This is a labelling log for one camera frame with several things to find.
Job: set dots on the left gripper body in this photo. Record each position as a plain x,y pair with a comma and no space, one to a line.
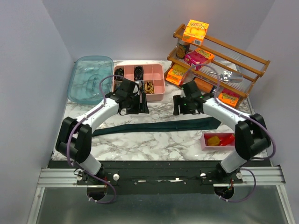
133,106

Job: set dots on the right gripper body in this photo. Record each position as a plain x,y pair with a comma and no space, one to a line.
185,106

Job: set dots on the dark green tie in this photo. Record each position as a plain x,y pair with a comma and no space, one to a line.
209,123

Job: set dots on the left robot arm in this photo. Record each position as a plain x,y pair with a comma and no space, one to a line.
75,136

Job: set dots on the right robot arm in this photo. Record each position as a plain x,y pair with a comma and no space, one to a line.
251,136

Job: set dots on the rolled yellow tie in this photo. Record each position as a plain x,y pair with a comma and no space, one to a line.
149,87

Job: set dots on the orange cylindrical bottle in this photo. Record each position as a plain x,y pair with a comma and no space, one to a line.
205,86

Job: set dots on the orange sponge box lower left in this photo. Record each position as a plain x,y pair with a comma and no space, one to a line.
176,74

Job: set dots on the orange sponge box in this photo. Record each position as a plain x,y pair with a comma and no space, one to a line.
176,74
195,32
228,97

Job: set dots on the rolled black tie back-middle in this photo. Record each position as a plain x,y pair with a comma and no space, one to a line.
138,73

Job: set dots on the pink divided organizer box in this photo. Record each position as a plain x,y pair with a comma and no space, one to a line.
152,72

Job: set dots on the rolled black tie back-left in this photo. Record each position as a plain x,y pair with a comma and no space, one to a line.
119,72

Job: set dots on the orange sponge box lower right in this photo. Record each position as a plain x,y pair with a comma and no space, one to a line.
228,97

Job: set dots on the yellow toy pepper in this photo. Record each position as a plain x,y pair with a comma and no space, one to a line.
213,141

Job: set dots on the small pink tray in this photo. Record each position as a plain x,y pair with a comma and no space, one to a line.
204,146

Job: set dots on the pink sponge box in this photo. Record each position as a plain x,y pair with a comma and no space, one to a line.
198,56

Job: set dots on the metal scoop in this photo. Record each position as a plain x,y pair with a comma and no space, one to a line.
229,76

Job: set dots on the wooden three-tier shelf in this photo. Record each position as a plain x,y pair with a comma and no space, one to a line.
226,58

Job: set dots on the red toy pepper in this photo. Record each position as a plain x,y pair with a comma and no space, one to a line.
227,140

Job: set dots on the blue transparent lid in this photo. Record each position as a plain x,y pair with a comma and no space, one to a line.
87,76

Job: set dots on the dark tin can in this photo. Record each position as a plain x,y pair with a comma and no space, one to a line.
182,49

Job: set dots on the orange sponge box top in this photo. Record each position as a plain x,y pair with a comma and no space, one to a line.
195,32

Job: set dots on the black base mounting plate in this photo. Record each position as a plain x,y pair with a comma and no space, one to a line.
158,177

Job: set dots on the aluminium frame rail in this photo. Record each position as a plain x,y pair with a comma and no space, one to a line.
65,177

